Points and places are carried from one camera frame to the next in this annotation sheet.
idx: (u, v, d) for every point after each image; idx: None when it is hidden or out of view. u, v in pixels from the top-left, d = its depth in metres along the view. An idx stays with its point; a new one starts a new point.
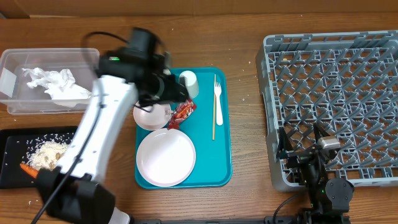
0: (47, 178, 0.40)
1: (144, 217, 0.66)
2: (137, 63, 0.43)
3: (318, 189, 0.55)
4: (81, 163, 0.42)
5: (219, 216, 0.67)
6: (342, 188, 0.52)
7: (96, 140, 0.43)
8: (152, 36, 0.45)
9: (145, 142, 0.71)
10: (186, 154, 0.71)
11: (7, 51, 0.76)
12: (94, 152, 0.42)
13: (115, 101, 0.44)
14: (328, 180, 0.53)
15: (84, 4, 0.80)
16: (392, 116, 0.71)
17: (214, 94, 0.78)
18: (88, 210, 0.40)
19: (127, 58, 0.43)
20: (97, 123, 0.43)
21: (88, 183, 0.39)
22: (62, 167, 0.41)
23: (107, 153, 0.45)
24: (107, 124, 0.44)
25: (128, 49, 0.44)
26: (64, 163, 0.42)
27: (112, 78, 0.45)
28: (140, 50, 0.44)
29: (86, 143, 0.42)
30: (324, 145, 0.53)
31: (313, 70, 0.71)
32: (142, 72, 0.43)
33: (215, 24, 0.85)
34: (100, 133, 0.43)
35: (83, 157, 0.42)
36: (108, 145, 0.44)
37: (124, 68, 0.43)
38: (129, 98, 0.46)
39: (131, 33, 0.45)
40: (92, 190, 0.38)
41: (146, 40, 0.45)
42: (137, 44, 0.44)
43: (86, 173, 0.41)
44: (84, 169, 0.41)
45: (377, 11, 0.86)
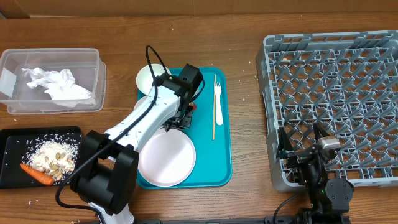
0: (92, 142, 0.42)
1: (144, 217, 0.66)
2: (186, 88, 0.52)
3: (318, 189, 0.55)
4: (125, 137, 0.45)
5: (219, 216, 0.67)
6: (342, 188, 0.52)
7: (143, 125, 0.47)
8: (201, 73, 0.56)
9: (150, 141, 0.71)
10: (189, 151, 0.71)
11: (7, 51, 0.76)
12: (139, 132, 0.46)
13: (165, 104, 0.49)
14: (328, 180, 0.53)
15: (85, 4, 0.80)
16: (392, 116, 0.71)
17: (214, 94, 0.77)
18: (118, 181, 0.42)
19: (179, 82, 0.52)
20: (147, 114, 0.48)
21: (130, 153, 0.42)
22: (110, 135, 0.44)
23: (142, 146, 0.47)
24: (153, 119, 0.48)
25: (181, 78, 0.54)
26: (113, 132, 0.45)
27: (165, 90, 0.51)
28: (190, 81, 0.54)
29: (135, 124, 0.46)
30: (324, 145, 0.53)
31: (313, 70, 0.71)
32: (186, 95, 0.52)
33: (215, 24, 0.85)
34: (146, 123, 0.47)
35: (129, 132, 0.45)
36: (146, 137, 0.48)
37: (175, 86, 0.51)
38: (173, 107, 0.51)
39: (186, 67, 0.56)
40: (131, 161, 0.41)
41: (196, 74, 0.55)
42: (188, 76, 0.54)
43: (129, 144, 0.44)
44: (127, 141, 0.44)
45: (376, 11, 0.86)
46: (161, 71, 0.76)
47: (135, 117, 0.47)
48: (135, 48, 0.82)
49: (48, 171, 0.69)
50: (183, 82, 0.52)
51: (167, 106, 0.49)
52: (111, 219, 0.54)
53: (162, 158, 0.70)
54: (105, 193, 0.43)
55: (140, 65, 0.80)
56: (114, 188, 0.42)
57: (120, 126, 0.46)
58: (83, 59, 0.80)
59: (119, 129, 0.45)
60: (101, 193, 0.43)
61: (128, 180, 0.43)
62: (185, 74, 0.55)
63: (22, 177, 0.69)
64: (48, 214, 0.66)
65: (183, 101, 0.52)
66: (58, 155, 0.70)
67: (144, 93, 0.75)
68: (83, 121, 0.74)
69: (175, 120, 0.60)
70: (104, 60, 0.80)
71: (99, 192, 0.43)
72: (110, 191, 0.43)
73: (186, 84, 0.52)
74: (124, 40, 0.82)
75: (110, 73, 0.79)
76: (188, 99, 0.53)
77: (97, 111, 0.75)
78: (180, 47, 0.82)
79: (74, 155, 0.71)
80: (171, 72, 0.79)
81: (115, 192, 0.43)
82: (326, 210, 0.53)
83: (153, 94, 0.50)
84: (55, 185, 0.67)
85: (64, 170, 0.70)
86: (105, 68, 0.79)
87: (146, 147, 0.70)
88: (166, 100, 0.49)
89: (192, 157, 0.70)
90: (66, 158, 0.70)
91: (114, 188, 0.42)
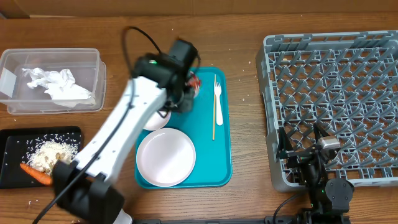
0: (63, 172, 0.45)
1: (143, 216, 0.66)
2: (173, 70, 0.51)
3: (318, 188, 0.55)
4: (99, 161, 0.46)
5: (219, 216, 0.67)
6: (342, 187, 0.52)
7: (116, 141, 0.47)
8: (193, 48, 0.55)
9: (146, 142, 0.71)
10: (187, 152, 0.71)
11: (7, 51, 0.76)
12: (113, 152, 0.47)
13: (145, 104, 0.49)
14: (328, 180, 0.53)
15: (85, 4, 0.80)
16: (392, 116, 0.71)
17: (214, 94, 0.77)
18: (98, 208, 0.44)
19: (165, 65, 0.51)
20: (122, 127, 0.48)
21: (101, 183, 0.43)
22: (78, 163, 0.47)
23: (123, 157, 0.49)
24: (129, 129, 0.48)
25: (168, 56, 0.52)
26: (86, 158, 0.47)
27: (146, 80, 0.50)
28: (178, 60, 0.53)
29: (106, 145, 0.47)
30: (324, 145, 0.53)
31: (313, 70, 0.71)
32: (174, 79, 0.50)
33: (215, 24, 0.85)
34: (122, 137, 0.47)
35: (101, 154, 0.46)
36: (127, 147, 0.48)
37: (160, 70, 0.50)
38: (158, 102, 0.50)
39: (176, 44, 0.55)
40: (104, 193, 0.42)
41: (186, 51, 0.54)
42: (178, 53, 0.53)
43: (101, 172, 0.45)
44: (100, 166, 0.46)
45: (376, 11, 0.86)
46: None
47: (107, 132, 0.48)
48: (136, 48, 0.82)
49: (48, 171, 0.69)
50: (170, 65, 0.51)
51: (147, 105, 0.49)
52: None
53: (159, 160, 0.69)
54: (88, 217, 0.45)
55: None
56: (94, 214, 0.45)
57: (93, 147, 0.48)
58: (83, 59, 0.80)
59: (90, 154, 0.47)
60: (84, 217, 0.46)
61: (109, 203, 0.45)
62: (173, 53, 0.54)
63: (22, 177, 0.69)
64: (48, 214, 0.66)
65: (173, 83, 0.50)
66: (58, 155, 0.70)
67: None
68: (83, 121, 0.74)
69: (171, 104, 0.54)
70: (104, 61, 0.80)
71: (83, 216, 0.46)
72: (92, 216, 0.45)
73: (175, 66, 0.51)
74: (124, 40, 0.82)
75: (110, 74, 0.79)
76: (179, 83, 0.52)
77: (97, 111, 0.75)
78: None
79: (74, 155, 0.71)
80: None
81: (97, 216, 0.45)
82: (326, 210, 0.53)
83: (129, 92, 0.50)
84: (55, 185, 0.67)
85: None
86: (105, 68, 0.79)
87: (145, 148, 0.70)
88: (145, 99, 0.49)
89: (192, 157, 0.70)
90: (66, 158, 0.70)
91: (95, 213, 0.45)
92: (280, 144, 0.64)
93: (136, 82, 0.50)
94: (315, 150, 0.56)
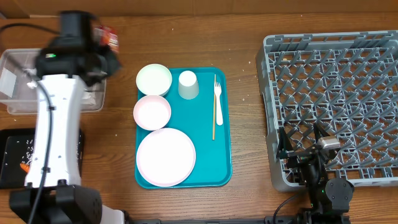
0: (22, 198, 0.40)
1: (144, 216, 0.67)
2: (76, 53, 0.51)
3: (318, 189, 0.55)
4: (50, 173, 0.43)
5: (219, 216, 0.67)
6: (342, 187, 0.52)
7: (58, 146, 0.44)
8: (83, 17, 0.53)
9: (145, 142, 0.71)
10: (186, 153, 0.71)
11: (7, 52, 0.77)
12: (59, 157, 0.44)
13: (65, 99, 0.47)
14: (328, 180, 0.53)
15: (85, 4, 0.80)
16: (392, 116, 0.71)
17: (214, 94, 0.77)
18: (74, 214, 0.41)
19: (66, 53, 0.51)
20: (54, 131, 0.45)
21: (66, 190, 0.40)
22: (32, 183, 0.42)
23: (73, 156, 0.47)
24: (64, 128, 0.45)
25: (62, 38, 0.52)
26: (31, 178, 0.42)
27: (53, 77, 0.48)
28: (74, 35, 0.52)
29: (49, 151, 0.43)
30: (324, 145, 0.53)
31: (313, 70, 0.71)
32: (81, 60, 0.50)
33: (215, 24, 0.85)
34: (61, 137, 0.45)
35: (49, 165, 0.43)
36: (71, 142, 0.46)
37: (61, 62, 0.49)
38: (76, 96, 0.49)
39: (62, 17, 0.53)
40: (72, 198, 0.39)
41: (78, 23, 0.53)
42: (73, 30, 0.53)
43: (60, 180, 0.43)
44: (56, 176, 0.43)
45: (376, 11, 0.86)
46: (163, 72, 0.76)
47: (44, 141, 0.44)
48: (136, 48, 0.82)
49: None
50: (71, 48, 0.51)
51: (69, 100, 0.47)
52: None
53: (157, 161, 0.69)
54: None
55: (140, 65, 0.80)
56: (76, 218, 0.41)
57: (37, 163, 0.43)
58: None
59: (38, 170, 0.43)
60: None
61: (84, 205, 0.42)
62: (66, 31, 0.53)
63: (22, 177, 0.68)
64: None
65: (81, 65, 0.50)
66: None
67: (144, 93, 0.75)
68: (84, 121, 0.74)
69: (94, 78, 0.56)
70: None
71: None
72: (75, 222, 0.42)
73: (76, 48, 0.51)
74: (124, 40, 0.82)
75: None
76: (86, 60, 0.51)
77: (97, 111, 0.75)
78: (180, 47, 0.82)
79: None
80: (172, 72, 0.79)
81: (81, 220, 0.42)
82: (326, 210, 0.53)
83: (43, 96, 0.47)
84: None
85: None
86: None
87: (145, 148, 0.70)
88: (64, 95, 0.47)
89: (191, 157, 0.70)
90: None
91: (76, 218, 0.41)
92: (280, 144, 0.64)
93: (43, 84, 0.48)
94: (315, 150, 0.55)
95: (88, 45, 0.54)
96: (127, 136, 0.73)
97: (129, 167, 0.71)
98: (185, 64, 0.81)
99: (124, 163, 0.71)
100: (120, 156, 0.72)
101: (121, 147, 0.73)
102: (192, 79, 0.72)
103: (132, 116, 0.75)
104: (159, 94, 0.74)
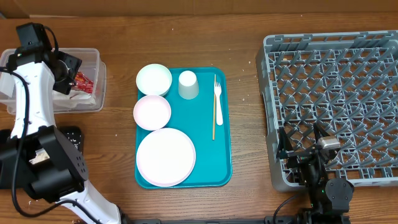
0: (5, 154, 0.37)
1: (144, 216, 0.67)
2: (40, 52, 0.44)
3: (318, 189, 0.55)
4: (32, 126, 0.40)
5: (219, 216, 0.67)
6: (342, 187, 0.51)
7: (35, 103, 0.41)
8: (38, 25, 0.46)
9: (145, 143, 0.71)
10: (186, 153, 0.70)
11: (7, 51, 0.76)
12: (38, 112, 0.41)
13: (37, 76, 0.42)
14: (329, 180, 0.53)
15: (85, 4, 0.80)
16: (392, 116, 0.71)
17: (214, 94, 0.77)
18: (58, 160, 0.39)
19: (30, 51, 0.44)
20: (29, 97, 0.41)
21: (48, 131, 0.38)
22: (17, 136, 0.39)
23: (52, 114, 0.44)
24: (38, 95, 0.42)
25: (23, 46, 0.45)
26: (15, 132, 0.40)
27: (25, 66, 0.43)
28: (34, 41, 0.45)
29: (27, 109, 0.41)
30: (324, 145, 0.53)
31: (313, 70, 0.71)
32: (47, 56, 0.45)
33: (215, 24, 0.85)
34: (38, 103, 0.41)
35: (30, 119, 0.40)
36: (48, 108, 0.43)
37: (28, 58, 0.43)
38: (47, 73, 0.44)
39: (18, 30, 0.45)
40: (55, 137, 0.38)
41: (34, 30, 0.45)
42: (30, 37, 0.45)
43: (40, 127, 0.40)
44: (37, 126, 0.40)
45: (376, 11, 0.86)
46: (163, 70, 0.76)
47: (22, 105, 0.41)
48: (136, 48, 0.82)
49: None
50: (33, 49, 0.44)
51: (41, 77, 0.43)
52: (97, 211, 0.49)
53: (157, 161, 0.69)
54: (61, 175, 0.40)
55: (140, 65, 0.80)
56: (63, 163, 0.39)
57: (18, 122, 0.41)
58: (83, 59, 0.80)
59: (18, 124, 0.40)
60: (58, 180, 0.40)
61: (68, 152, 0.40)
62: (24, 38, 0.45)
63: None
64: (49, 214, 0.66)
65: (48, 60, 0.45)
66: None
67: (144, 93, 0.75)
68: (84, 121, 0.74)
69: (67, 77, 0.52)
70: (104, 61, 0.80)
71: (56, 180, 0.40)
72: (62, 170, 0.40)
73: (38, 48, 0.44)
74: (124, 40, 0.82)
75: (110, 74, 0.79)
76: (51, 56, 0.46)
77: (97, 111, 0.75)
78: (180, 47, 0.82)
79: None
80: (172, 72, 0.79)
81: (67, 165, 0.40)
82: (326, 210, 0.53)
83: (17, 80, 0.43)
84: None
85: None
86: (105, 68, 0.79)
87: (145, 148, 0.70)
88: (35, 72, 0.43)
89: (192, 157, 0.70)
90: None
91: (63, 163, 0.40)
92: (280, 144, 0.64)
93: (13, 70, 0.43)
94: (315, 150, 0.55)
95: (48, 45, 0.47)
96: (127, 136, 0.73)
97: (129, 167, 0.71)
98: (185, 64, 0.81)
99: (124, 163, 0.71)
100: (120, 156, 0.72)
101: (121, 147, 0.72)
102: (192, 79, 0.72)
103: (132, 116, 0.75)
104: (159, 94, 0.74)
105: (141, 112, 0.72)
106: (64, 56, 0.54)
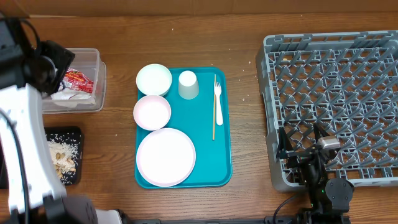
0: None
1: (144, 216, 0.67)
2: (18, 65, 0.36)
3: (318, 188, 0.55)
4: (33, 190, 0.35)
5: (219, 216, 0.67)
6: (342, 187, 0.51)
7: (30, 155, 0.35)
8: (12, 18, 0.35)
9: (145, 143, 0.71)
10: (186, 153, 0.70)
11: None
12: (37, 173, 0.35)
13: (23, 112, 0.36)
14: (329, 179, 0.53)
15: (85, 4, 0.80)
16: (392, 116, 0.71)
17: (214, 94, 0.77)
18: None
19: (5, 62, 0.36)
20: (23, 154, 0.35)
21: (53, 201, 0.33)
22: (17, 207, 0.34)
23: (50, 156, 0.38)
24: (33, 144, 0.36)
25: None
26: (13, 205, 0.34)
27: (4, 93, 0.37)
28: (10, 44, 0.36)
29: (23, 174, 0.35)
30: (324, 145, 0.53)
31: (313, 70, 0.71)
32: (28, 71, 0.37)
33: (215, 24, 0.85)
34: (34, 156, 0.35)
35: (30, 183, 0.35)
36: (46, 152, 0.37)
37: (6, 74, 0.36)
38: (37, 99, 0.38)
39: None
40: (63, 210, 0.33)
41: (7, 29, 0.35)
42: (5, 39, 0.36)
43: (45, 195, 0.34)
44: (40, 192, 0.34)
45: (375, 11, 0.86)
46: (163, 70, 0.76)
47: (13, 157, 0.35)
48: (135, 48, 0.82)
49: None
50: (10, 60, 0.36)
51: (28, 109, 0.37)
52: None
53: (157, 161, 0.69)
54: None
55: (140, 65, 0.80)
56: None
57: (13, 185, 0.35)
58: (83, 59, 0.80)
59: (16, 194, 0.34)
60: None
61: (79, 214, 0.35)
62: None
63: None
64: None
65: (30, 72, 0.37)
66: (58, 155, 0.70)
67: (144, 93, 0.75)
68: (84, 121, 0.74)
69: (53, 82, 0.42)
70: (104, 61, 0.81)
71: None
72: None
73: (16, 60, 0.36)
74: (124, 40, 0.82)
75: (110, 73, 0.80)
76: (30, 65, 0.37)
77: (97, 111, 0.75)
78: (180, 47, 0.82)
79: (74, 155, 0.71)
80: (171, 72, 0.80)
81: None
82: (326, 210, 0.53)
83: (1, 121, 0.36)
84: None
85: (64, 170, 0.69)
86: (105, 68, 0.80)
87: (145, 148, 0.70)
88: (23, 106, 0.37)
89: (192, 157, 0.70)
90: (66, 158, 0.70)
91: None
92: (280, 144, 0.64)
93: None
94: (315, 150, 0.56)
95: (29, 46, 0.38)
96: (127, 136, 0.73)
97: (129, 167, 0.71)
98: (185, 64, 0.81)
99: (124, 163, 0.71)
100: (120, 156, 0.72)
101: (121, 147, 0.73)
102: (192, 79, 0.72)
103: (132, 116, 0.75)
104: (159, 94, 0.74)
105: (142, 111, 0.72)
106: (55, 53, 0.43)
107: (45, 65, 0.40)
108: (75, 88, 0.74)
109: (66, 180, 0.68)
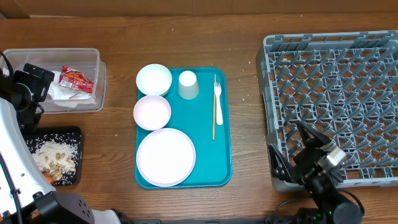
0: None
1: (144, 216, 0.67)
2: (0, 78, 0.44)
3: (324, 203, 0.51)
4: (22, 193, 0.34)
5: (219, 216, 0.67)
6: (352, 213, 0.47)
7: (7, 154, 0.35)
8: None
9: (145, 143, 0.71)
10: (186, 153, 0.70)
11: (7, 51, 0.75)
12: (22, 175, 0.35)
13: None
14: (339, 201, 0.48)
15: (85, 5, 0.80)
16: (392, 116, 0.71)
17: (214, 95, 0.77)
18: None
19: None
20: (3, 158, 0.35)
21: None
22: (10, 211, 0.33)
23: (27, 148, 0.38)
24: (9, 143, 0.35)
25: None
26: (5, 208, 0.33)
27: None
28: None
29: (7, 175, 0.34)
30: (334, 164, 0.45)
31: (313, 70, 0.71)
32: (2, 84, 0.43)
33: (215, 24, 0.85)
34: (8, 146, 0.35)
35: (16, 186, 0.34)
36: (20, 144, 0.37)
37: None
38: (6, 104, 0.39)
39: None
40: None
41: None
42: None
43: (35, 194, 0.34)
44: (28, 192, 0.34)
45: (376, 11, 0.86)
46: (163, 70, 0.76)
47: None
48: (135, 48, 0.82)
49: (48, 171, 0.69)
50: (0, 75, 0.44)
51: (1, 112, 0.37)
52: None
53: (157, 162, 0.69)
54: None
55: (140, 65, 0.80)
56: None
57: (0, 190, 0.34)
58: (84, 59, 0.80)
59: (5, 198, 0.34)
60: None
61: None
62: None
63: None
64: None
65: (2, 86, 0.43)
66: (58, 155, 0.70)
67: (144, 93, 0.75)
68: (84, 121, 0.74)
69: (31, 104, 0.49)
70: (104, 61, 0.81)
71: None
72: None
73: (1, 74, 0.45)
74: (124, 40, 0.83)
75: (110, 73, 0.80)
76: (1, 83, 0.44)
77: (97, 111, 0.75)
78: (180, 47, 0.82)
79: (74, 155, 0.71)
80: (171, 72, 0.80)
81: None
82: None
83: None
84: (55, 185, 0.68)
85: (64, 170, 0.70)
86: (105, 68, 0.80)
87: (145, 149, 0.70)
88: None
89: (191, 157, 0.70)
90: (66, 158, 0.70)
91: None
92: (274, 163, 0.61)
93: None
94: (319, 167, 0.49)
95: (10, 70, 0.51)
96: (127, 136, 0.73)
97: (128, 167, 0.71)
98: (185, 64, 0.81)
99: (124, 163, 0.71)
100: (120, 156, 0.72)
101: (121, 147, 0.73)
102: (192, 79, 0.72)
103: (132, 116, 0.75)
104: (159, 94, 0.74)
105: (142, 111, 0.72)
106: (31, 78, 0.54)
107: (24, 88, 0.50)
108: (75, 88, 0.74)
109: (66, 180, 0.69)
